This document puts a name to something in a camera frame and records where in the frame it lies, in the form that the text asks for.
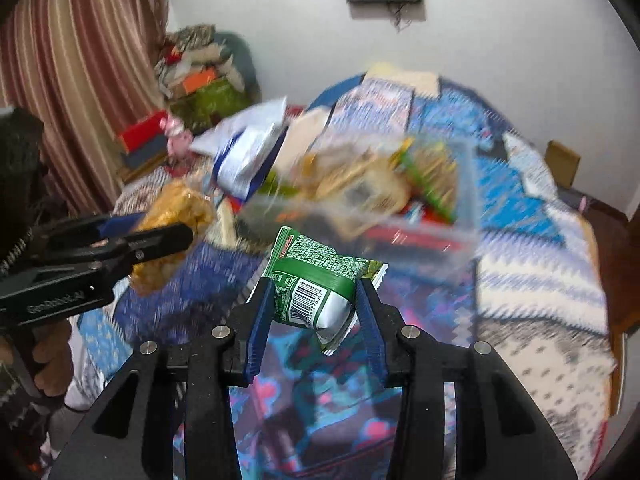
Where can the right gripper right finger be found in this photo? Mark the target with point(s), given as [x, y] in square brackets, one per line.
[500, 431]

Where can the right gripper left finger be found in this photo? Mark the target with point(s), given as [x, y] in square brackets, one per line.
[128, 432]

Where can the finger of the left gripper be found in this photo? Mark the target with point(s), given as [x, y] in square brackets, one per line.
[108, 252]
[120, 222]

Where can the orange fried cracker snack bag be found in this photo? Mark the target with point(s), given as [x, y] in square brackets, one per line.
[176, 221]

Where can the green small snack packet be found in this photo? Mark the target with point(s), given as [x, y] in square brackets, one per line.
[316, 286]

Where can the clear plastic storage bin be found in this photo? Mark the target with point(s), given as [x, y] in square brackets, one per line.
[285, 199]

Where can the blue white red snack bag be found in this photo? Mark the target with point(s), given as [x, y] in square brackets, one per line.
[242, 166]

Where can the green edged pastry bag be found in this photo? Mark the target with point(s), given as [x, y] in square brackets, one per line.
[432, 173]

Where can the red instant noodle snack bag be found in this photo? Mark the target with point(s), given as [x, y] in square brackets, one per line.
[420, 226]

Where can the sandwich biscuit pack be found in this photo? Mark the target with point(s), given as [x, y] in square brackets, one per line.
[371, 185]

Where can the left hand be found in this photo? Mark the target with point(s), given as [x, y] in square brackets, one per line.
[53, 352]

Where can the grey box under red box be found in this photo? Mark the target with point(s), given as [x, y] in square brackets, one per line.
[145, 153]

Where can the pink rabbit toy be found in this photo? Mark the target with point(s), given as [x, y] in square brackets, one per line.
[178, 137]

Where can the patchwork bed quilt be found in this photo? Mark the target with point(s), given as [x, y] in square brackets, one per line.
[516, 268]

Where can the white pillow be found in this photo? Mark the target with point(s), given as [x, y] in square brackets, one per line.
[265, 115]

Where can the green box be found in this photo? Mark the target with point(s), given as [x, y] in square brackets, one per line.
[208, 106]

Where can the striped red curtain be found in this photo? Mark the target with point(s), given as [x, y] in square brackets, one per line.
[85, 68]

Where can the orange box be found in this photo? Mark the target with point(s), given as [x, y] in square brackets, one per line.
[192, 82]

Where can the pile of clothes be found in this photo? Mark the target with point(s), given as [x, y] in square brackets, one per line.
[189, 50]

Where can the cardboard box on floor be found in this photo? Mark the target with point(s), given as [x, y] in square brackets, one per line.
[562, 162]

